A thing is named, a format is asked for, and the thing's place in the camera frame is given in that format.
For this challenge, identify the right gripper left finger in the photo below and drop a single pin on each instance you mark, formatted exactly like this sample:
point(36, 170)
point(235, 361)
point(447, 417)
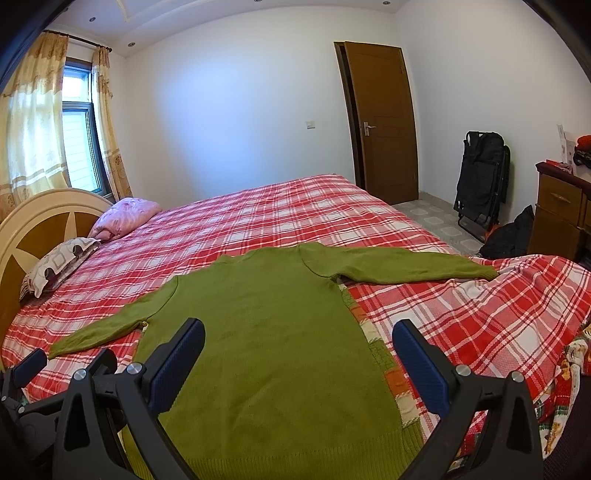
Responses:
point(149, 390)

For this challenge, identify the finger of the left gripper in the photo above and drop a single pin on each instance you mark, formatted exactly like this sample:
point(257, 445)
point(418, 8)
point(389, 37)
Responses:
point(27, 366)
point(104, 359)

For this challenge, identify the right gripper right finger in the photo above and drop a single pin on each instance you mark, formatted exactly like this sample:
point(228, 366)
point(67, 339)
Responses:
point(509, 445)

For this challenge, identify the green striped knit sweater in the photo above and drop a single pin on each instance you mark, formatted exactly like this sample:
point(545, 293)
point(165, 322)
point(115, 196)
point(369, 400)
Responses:
point(294, 382)

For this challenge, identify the christmas patterned cloth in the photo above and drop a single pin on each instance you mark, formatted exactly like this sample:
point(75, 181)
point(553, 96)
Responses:
point(556, 403)

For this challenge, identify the grey patterned pillow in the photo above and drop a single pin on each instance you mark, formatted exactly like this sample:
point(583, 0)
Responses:
point(53, 269)

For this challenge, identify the red plaid bed sheet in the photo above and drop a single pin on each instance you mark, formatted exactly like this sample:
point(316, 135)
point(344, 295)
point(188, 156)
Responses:
point(523, 319)

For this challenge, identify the cream wooden headboard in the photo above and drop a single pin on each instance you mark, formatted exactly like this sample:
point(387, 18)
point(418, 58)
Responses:
point(33, 229)

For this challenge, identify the pink pillow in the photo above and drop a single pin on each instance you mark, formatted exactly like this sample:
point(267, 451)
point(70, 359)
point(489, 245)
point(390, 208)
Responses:
point(122, 218)

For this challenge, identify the black bag on floor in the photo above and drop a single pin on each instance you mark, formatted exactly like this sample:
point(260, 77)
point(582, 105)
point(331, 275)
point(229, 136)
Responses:
point(510, 240)

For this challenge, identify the right yellow curtain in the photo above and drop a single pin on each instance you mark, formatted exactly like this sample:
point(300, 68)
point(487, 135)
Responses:
point(101, 99)

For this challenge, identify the yellow curtain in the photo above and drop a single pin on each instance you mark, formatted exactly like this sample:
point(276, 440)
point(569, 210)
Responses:
point(33, 158)
point(101, 99)

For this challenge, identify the brown wooden dresser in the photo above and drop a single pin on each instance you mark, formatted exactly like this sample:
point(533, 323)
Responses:
point(561, 224)

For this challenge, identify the left yellow curtain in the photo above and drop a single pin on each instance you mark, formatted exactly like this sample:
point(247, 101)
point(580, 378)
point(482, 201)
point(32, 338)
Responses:
point(33, 158)

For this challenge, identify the folded black chair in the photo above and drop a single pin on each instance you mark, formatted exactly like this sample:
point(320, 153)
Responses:
point(483, 183)

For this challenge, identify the red items on dresser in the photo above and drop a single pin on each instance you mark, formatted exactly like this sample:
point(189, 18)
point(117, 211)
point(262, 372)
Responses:
point(575, 155)

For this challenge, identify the brown wooden door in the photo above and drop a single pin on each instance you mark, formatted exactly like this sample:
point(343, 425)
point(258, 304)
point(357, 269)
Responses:
point(381, 120)

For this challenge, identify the window with dark frame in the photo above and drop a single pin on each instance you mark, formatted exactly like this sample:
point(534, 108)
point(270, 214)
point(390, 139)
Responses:
point(83, 156)

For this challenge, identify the white wall switch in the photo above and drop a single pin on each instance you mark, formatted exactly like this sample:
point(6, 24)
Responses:
point(310, 124)

